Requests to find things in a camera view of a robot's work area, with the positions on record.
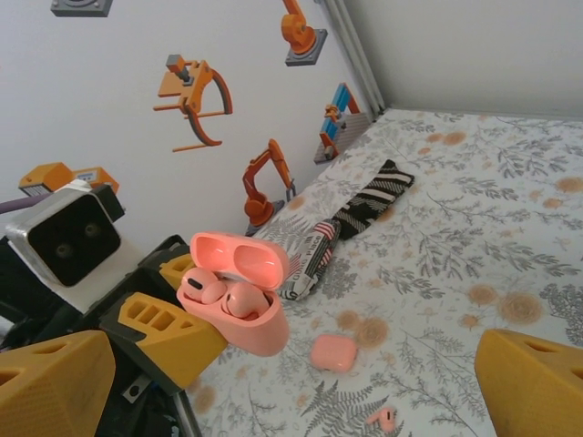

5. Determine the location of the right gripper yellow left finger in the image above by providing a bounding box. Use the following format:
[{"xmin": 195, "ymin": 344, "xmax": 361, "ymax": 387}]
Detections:
[{"xmin": 0, "ymin": 330, "xmax": 117, "ymax": 437}]

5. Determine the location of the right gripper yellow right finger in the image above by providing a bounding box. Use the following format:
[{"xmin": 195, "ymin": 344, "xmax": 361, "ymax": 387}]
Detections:
[{"xmin": 473, "ymin": 327, "xmax": 583, "ymax": 437}]

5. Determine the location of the pink wireless earbud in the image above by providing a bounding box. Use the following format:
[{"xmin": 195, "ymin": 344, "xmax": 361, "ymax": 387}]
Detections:
[
  {"xmin": 366, "ymin": 406, "xmax": 397, "ymax": 433},
  {"xmin": 180, "ymin": 267, "xmax": 227, "ymax": 307},
  {"xmin": 222, "ymin": 282, "xmax": 270, "ymax": 322}
]

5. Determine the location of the pink earbud charging case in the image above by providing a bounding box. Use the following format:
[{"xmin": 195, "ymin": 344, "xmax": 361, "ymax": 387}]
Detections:
[
  {"xmin": 309, "ymin": 333, "xmax": 357, "ymax": 374},
  {"xmin": 176, "ymin": 230, "xmax": 292, "ymax": 358}
]

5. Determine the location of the orange block sticker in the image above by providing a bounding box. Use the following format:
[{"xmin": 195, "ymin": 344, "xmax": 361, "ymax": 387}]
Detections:
[{"xmin": 17, "ymin": 161, "xmax": 120, "ymax": 197}]

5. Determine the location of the floral print tablecloth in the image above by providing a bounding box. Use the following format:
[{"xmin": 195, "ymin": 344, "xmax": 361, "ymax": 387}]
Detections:
[{"xmin": 181, "ymin": 108, "xmax": 583, "ymax": 437}]

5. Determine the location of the orange claw gripper sticker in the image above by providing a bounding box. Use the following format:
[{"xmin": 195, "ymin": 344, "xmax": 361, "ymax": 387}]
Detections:
[{"xmin": 152, "ymin": 54, "xmax": 234, "ymax": 154}]

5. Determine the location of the black white striped sock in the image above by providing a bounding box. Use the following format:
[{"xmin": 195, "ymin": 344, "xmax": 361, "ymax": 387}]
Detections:
[{"xmin": 334, "ymin": 158, "xmax": 416, "ymax": 242}]

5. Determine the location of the blue orange conveyor sticker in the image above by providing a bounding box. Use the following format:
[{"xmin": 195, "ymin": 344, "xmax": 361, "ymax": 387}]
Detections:
[{"xmin": 312, "ymin": 82, "xmax": 373, "ymax": 165}]

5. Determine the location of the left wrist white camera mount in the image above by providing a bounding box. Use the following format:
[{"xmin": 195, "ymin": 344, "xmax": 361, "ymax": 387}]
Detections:
[{"xmin": 54, "ymin": 179, "xmax": 142, "ymax": 315}]

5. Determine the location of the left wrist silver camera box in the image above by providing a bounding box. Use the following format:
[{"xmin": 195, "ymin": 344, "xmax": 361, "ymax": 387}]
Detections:
[{"xmin": 4, "ymin": 184, "xmax": 125, "ymax": 289}]

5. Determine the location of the grey base plate sticker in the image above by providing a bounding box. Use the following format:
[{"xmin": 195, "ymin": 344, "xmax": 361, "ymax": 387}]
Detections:
[{"xmin": 49, "ymin": 0, "xmax": 113, "ymax": 18}]

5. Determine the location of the aluminium frame post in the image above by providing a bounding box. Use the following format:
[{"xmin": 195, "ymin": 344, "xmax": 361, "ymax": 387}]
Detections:
[{"xmin": 316, "ymin": 0, "xmax": 388, "ymax": 115}]

